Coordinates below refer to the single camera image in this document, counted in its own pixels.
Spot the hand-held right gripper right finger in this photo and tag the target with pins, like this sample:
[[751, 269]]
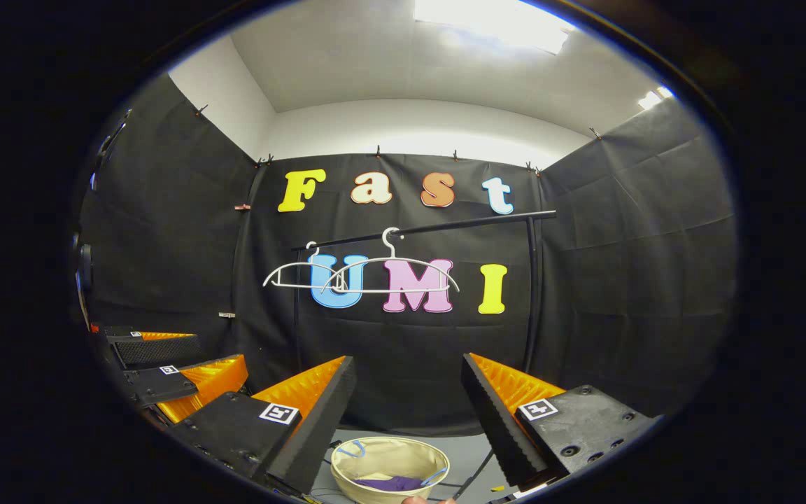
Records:
[[494, 423]]

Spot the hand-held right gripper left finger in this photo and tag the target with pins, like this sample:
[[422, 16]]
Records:
[[322, 420]]

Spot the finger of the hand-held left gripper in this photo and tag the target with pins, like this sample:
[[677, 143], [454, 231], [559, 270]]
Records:
[[158, 350], [158, 383]]

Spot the cream laundry hamper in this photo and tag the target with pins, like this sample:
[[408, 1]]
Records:
[[389, 455]]

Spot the purple jacket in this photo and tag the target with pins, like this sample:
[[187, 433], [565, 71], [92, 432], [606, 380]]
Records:
[[389, 483]]

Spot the white clothes hanger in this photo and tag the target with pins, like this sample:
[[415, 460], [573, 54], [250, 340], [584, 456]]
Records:
[[298, 285], [389, 290]]

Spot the black clothes rack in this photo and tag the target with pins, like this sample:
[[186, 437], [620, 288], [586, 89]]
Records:
[[480, 223]]

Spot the black backdrop cloth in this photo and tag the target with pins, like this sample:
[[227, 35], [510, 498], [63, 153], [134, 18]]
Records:
[[620, 245]]

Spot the small ceiling light panel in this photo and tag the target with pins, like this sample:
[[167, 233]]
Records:
[[655, 98]]

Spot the large ceiling light panel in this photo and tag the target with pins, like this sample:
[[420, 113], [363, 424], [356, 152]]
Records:
[[494, 21]]

